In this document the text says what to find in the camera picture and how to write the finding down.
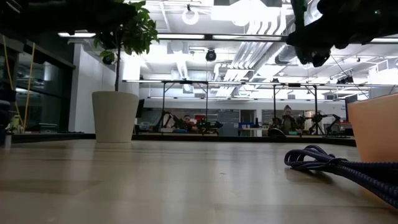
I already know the green leafy plant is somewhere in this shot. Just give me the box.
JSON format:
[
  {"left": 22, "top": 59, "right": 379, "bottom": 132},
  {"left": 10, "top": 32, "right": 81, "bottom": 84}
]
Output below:
[{"left": 93, "top": 0, "right": 160, "bottom": 93}]

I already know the white ring lamp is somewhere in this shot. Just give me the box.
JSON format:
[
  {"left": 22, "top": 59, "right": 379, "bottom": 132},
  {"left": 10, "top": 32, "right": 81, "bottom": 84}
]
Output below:
[{"left": 182, "top": 8, "right": 200, "bottom": 26}]

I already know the yellow extension cable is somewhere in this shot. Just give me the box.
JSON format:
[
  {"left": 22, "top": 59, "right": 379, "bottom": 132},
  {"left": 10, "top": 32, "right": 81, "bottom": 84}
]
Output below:
[
  {"left": 23, "top": 42, "right": 35, "bottom": 132},
  {"left": 2, "top": 35, "right": 20, "bottom": 118}
]

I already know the black aluminium table frame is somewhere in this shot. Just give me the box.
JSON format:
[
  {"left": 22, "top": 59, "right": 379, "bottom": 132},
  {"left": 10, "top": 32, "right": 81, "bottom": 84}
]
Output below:
[{"left": 12, "top": 133, "right": 357, "bottom": 147}]

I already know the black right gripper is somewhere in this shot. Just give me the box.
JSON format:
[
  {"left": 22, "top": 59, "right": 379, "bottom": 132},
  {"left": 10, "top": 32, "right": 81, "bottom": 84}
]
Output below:
[{"left": 285, "top": 0, "right": 374, "bottom": 62}]

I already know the orange plastic bin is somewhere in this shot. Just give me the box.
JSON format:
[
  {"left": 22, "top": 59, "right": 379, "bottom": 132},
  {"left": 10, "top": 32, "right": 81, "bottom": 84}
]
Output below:
[{"left": 347, "top": 93, "right": 398, "bottom": 163}]

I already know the blue braided USB-C cable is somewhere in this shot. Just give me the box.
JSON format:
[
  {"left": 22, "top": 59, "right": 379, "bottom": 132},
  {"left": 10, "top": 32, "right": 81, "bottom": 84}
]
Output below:
[{"left": 284, "top": 144, "right": 398, "bottom": 209}]

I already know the white plant pot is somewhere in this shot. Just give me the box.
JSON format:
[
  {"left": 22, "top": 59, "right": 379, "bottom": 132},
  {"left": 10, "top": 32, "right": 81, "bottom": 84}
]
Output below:
[{"left": 91, "top": 90, "right": 140, "bottom": 144}]

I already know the person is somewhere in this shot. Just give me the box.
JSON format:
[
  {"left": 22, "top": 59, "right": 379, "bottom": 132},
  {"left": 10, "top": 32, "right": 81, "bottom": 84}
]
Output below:
[
  {"left": 181, "top": 114, "right": 199, "bottom": 133},
  {"left": 279, "top": 105, "right": 301, "bottom": 136}
]

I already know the black workstation frame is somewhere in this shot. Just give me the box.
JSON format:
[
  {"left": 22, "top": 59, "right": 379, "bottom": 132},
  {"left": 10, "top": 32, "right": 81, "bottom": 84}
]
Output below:
[
  {"left": 161, "top": 80, "right": 210, "bottom": 133},
  {"left": 272, "top": 82, "right": 318, "bottom": 135}
]

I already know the small green object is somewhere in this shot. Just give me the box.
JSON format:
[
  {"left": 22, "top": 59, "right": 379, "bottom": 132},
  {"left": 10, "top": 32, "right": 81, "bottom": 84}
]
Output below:
[{"left": 9, "top": 114, "right": 22, "bottom": 134}]

